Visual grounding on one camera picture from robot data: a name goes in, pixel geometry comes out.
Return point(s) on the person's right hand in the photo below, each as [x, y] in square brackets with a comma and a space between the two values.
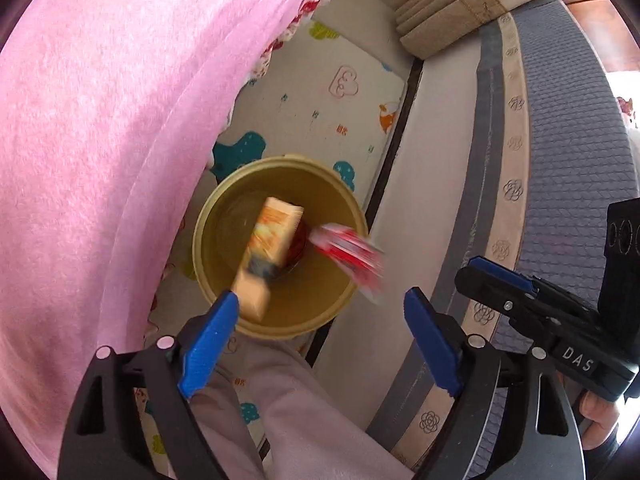
[600, 412]

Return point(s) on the orange paper carton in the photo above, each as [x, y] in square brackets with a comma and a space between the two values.
[272, 240]

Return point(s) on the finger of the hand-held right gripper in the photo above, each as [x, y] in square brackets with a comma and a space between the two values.
[500, 285]

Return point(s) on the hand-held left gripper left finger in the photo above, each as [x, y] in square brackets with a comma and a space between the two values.
[210, 345]

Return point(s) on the yellow plastic bin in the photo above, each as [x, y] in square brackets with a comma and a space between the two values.
[320, 195]

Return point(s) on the red candy wrapper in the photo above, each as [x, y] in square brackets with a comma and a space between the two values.
[350, 252]

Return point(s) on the brown wooden door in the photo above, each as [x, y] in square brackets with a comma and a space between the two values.
[605, 30]

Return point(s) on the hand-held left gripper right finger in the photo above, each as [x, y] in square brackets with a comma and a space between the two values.
[432, 345]

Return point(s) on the grey patterned rug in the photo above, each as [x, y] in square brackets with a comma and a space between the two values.
[550, 160]

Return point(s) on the pink blanket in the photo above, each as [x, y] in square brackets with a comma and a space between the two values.
[110, 160]

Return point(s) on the printed play mat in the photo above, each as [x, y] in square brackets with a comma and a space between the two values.
[325, 110]

